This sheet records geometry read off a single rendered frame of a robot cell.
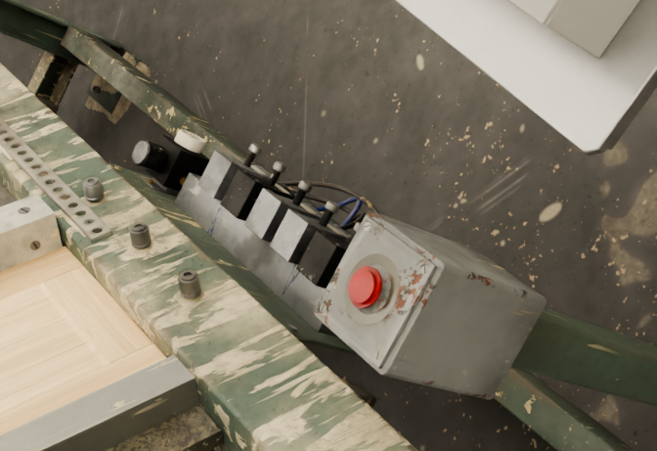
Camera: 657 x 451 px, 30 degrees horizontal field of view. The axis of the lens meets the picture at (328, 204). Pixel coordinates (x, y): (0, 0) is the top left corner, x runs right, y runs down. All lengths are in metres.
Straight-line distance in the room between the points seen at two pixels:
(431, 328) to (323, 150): 1.53
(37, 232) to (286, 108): 1.25
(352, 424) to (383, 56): 1.45
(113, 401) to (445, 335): 0.39
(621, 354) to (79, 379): 0.61
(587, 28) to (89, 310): 0.68
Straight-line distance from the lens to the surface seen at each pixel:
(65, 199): 1.68
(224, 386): 1.32
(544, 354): 1.33
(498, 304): 1.19
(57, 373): 1.44
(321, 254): 1.45
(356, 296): 1.14
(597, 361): 1.41
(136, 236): 1.53
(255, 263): 1.57
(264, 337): 1.38
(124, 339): 1.46
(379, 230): 1.16
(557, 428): 1.91
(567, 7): 1.23
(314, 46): 2.77
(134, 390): 1.36
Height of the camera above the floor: 1.76
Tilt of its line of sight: 43 degrees down
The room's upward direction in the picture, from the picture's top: 70 degrees counter-clockwise
